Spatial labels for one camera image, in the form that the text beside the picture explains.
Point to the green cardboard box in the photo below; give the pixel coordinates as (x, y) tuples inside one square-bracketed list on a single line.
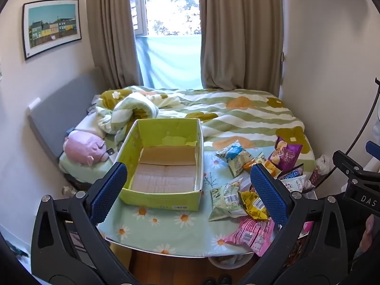
[(160, 202)]

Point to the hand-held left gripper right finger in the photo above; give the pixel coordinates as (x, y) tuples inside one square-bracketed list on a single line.
[(267, 193)]

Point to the pink snack packet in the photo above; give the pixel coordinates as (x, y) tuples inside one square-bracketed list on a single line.
[(249, 234)]

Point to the person's right hand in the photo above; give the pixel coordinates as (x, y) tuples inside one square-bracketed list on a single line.
[(371, 228)]

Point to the floral green striped duvet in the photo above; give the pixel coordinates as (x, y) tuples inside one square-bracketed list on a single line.
[(237, 115)]

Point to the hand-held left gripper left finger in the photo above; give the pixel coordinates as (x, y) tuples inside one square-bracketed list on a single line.
[(108, 193)]

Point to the black round hoop stand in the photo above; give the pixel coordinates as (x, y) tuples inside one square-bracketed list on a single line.
[(368, 115)]

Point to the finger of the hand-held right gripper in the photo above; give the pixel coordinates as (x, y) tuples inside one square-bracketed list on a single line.
[(372, 149), (346, 161)]

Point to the red and blue snack packet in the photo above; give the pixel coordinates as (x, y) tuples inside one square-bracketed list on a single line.
[(294, 179)]

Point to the blue and cream snack packet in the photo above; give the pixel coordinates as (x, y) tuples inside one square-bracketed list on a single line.
[(234, 157)]

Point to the framed houses picture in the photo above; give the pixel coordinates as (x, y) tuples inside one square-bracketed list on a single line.
[(53, 26)]

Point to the white waste bin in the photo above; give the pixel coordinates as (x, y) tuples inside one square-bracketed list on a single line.
[(228, 261)]

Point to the pink pig plush toy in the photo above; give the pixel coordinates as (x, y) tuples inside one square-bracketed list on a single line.
[(81, 148)]

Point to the black shoe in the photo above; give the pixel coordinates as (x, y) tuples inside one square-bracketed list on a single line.
[(225, 279), (209, 280)]

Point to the purple snack packet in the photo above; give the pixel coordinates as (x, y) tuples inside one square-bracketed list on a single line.
[(286, 154)]

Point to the window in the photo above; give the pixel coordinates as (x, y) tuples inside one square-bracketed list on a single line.
[(172, 6)]

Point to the white pillow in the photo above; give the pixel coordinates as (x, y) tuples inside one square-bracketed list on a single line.
[(86, 124)]

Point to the beige curtain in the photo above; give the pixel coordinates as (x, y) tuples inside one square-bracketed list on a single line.
[(237, 35), (109, 29)]

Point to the yellow snack packet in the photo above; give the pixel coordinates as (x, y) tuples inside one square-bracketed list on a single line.
[(252, 204)]

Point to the white plastic bag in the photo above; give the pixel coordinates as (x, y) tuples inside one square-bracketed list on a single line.
[(322, 163)]

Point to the pale green snack packet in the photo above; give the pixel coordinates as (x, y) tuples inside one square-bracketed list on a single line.
[(225, 199)]

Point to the orange cake snack packet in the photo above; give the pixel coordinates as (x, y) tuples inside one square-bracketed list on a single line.
[(268, 164)]

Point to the daisy pattern tablecloth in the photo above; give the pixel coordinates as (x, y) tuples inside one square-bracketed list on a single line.
[(166, 231)]

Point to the grey padded headboard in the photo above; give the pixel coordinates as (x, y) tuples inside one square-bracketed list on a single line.
[(56, 115)]

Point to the light blue window cloth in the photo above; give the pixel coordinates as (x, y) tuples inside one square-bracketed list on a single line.
[(169, 62)]

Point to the white wall socket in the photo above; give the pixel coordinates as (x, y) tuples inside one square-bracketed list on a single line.
[(34, 103)]

